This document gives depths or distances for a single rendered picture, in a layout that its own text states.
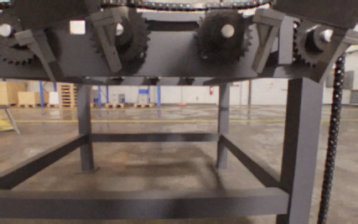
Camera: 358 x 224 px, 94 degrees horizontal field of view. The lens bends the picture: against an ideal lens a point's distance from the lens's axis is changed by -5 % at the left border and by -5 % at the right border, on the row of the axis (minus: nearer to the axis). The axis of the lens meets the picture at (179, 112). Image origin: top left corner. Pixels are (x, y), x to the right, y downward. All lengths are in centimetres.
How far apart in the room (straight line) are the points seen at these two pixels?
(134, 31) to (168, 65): 14
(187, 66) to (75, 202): 58
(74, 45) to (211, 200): 67
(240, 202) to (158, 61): 55
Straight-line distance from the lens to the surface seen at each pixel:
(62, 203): 76
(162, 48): 58
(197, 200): 67
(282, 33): 60
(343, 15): 41
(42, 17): 39
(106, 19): 34
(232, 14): 59
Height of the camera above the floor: 69
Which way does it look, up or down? 7 degrees down
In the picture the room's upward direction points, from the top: straight up
